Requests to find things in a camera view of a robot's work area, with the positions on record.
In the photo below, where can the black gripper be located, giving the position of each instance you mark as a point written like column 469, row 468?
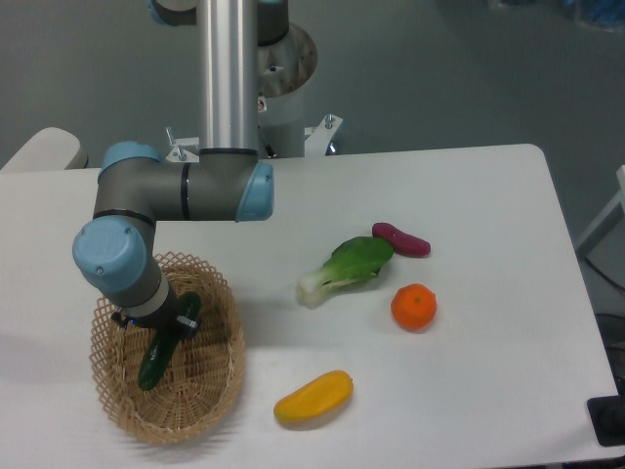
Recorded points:
column 179, row 315

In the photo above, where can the dark green cucumber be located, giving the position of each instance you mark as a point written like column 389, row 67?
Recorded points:
column 166, row 340

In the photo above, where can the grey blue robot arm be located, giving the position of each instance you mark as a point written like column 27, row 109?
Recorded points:
column 138, row 188

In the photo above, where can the woven wicker basket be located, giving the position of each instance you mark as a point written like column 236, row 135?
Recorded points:
column 201, row 382

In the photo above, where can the yellow mango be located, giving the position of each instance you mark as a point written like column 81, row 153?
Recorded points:
column 316, row 403

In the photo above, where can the green bok choy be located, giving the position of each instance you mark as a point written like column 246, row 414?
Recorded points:
column 355, row 261

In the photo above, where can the white chair armrest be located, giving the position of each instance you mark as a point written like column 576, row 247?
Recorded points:
column 51, row 149

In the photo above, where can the orange tangerine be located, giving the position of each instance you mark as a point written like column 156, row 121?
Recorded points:
column 414, row 306

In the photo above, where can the purple sweet potato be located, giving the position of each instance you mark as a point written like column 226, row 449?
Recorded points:
column 402, row 243

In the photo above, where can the white furniture at right edge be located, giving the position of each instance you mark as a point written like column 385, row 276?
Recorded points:
column 607, row 219

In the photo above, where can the black device at table edge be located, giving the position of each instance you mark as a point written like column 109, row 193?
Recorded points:
column 607, row 416

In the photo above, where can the white metal base frame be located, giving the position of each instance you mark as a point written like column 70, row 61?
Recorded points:
column 320, row 134

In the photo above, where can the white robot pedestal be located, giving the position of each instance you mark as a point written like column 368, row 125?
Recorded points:
column 285, row 70

